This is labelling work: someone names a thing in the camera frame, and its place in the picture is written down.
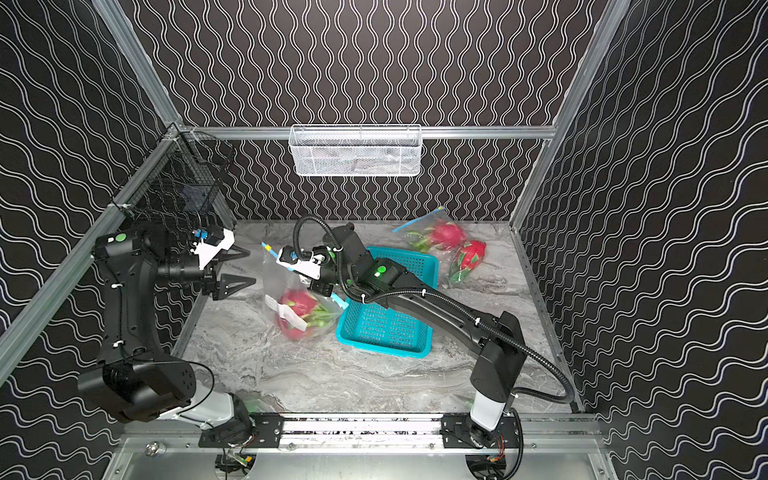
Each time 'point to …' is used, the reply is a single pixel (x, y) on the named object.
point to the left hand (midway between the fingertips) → (253, 264)
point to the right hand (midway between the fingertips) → (298, 262)
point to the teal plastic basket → (374, 327)
